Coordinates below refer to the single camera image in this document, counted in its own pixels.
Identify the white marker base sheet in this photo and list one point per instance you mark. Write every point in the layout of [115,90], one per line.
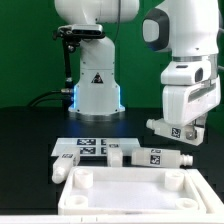
[95,146]

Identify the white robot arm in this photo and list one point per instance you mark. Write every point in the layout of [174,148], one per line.
[186,28]

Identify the white square desk top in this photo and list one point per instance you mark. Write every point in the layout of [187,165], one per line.
[129,191]

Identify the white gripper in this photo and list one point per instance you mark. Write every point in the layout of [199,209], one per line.
[184,105]

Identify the black camera on stand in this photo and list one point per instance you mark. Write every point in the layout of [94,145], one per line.
[71,36]

